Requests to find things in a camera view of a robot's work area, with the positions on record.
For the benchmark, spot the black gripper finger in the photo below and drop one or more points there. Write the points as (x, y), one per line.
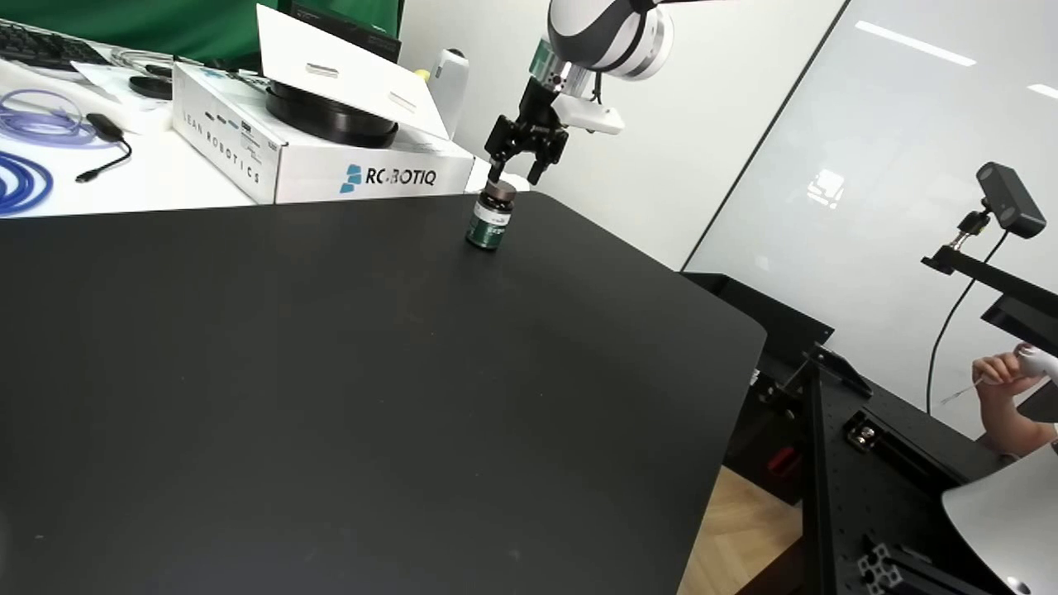
(542, 167)
(497, 167)

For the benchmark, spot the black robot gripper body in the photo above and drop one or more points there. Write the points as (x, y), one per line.
(530, 129)

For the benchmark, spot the green bottle with white cap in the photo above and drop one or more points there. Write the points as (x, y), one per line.
(491, 217)

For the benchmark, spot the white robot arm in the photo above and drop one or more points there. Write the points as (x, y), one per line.
(585, 45)

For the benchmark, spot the person's hand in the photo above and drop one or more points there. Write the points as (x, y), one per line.
(1005, 370)

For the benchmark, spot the black round object on box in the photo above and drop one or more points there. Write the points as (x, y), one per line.
(329, 120)

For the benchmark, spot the white Robotiq cardboard box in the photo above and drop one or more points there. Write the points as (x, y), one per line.
(273, 162)

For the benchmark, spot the black keyboard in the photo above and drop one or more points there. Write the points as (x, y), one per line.
(49, 49)

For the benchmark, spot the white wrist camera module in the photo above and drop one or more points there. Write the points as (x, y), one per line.
(585, 112)

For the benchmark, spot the black metal frame stand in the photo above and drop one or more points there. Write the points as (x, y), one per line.
(868, 468)

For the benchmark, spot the black camera on stand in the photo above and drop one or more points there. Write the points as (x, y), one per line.
(1009, 200)

